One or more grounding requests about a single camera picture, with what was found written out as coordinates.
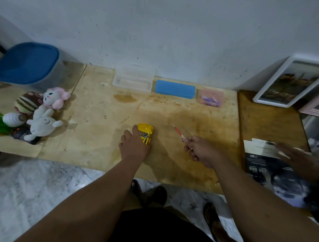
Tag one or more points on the white picture frame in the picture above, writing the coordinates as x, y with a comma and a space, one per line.
286, 82

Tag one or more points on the person's left sandal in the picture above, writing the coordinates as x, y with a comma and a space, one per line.
153, 195

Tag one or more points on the row of small black screws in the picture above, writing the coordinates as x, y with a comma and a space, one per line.
124, 120

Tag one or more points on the pink picture frame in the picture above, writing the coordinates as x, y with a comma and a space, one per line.
311, 107

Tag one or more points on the pink small plastic box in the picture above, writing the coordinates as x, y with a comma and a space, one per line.
211, 97

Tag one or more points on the blue plastic case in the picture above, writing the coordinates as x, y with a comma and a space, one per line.
175, 89

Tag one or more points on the person's right forearm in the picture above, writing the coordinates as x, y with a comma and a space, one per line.
256, 204

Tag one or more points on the person's sandal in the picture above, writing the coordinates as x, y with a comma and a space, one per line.
153, 195
211, 217

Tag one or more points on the black shorts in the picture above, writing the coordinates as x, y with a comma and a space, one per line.
154, 225

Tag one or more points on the brown striped plush toy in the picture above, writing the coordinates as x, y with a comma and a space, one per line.
27, 103

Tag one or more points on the yellow toy car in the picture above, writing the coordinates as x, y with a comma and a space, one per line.
146, 131

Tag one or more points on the person's right sandal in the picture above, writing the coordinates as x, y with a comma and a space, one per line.
211, 217

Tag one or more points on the person's right thumb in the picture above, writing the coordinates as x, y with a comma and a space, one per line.
191, 139

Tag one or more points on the black printed cardboard box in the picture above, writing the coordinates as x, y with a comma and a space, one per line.
269, 172

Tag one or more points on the person's left fingers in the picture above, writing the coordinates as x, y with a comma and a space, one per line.
130, 136

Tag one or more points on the pink and white bunny plush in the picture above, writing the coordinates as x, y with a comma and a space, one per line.
53, 97

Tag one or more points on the white and green plush toy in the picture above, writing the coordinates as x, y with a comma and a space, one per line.
11, 119

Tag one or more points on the person's right hand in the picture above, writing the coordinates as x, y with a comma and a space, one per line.
205, 152

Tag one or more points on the dark toy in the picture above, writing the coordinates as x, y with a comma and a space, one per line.
23, 136

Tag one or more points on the person's left forearm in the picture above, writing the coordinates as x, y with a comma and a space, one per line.
94, 197

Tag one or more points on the person's left hand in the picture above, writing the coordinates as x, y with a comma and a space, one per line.
134, 148

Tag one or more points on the red small screwdriver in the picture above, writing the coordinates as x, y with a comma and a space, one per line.
177, 130

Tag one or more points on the clear plastic box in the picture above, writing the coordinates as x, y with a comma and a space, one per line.
133, 79

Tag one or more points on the grey bin with blue lid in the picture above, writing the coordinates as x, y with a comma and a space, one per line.
27, 62

